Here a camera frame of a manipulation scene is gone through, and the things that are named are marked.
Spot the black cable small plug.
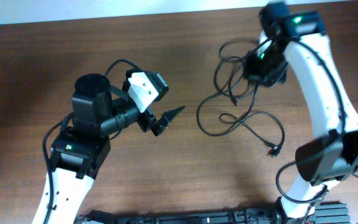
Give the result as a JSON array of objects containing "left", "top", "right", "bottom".
[{"left": 213, "top": 55, "right": 258, "bottom": 106}]

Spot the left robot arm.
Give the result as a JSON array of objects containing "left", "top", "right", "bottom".
[{"left": 33, "top": 68, "right": 184, "bottom": 223}]

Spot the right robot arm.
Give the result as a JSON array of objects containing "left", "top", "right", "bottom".
[{"left": 244, "top": 1, "right": 358, "bottom": 223}]

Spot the left camera cable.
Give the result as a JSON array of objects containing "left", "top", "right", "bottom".
[{"left": 103, "top": 58, "right": 142, "bottom": 77}]

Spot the camera cable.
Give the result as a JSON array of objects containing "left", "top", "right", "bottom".
[
  {"left": 247, "top": 34, "right": 358, "bottom": 205},
  {"left": 103, "top": 58, "right": 142, "bottom": 77}
]

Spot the right camera cable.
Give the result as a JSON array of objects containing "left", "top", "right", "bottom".
[{"left": 247, "top": 34, "right": 358, "bottom": 205}]

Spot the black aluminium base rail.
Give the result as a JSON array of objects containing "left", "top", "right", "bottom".
[{"left": 75, "top": 203, "right": 351, "bottom": 224}]

